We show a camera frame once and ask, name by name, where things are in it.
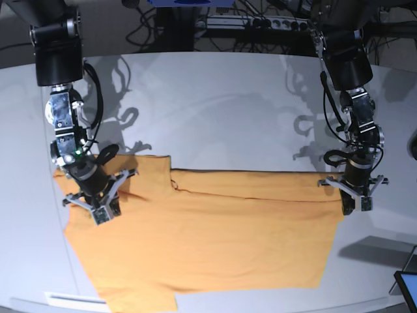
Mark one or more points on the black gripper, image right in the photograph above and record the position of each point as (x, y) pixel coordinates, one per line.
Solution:
(356, 175)

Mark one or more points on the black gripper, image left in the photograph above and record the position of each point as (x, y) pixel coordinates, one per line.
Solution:
(92, 181)

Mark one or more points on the orange yellow T-shirt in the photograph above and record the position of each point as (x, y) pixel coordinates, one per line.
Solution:
(198, 231)

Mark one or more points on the grey tablet stand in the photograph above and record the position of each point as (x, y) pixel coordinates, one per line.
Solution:
(396, 289)

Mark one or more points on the tablet screen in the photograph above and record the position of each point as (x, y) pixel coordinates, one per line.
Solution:
(408, 289)

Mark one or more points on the white power strip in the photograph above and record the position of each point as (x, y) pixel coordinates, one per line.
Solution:
(279, 23)

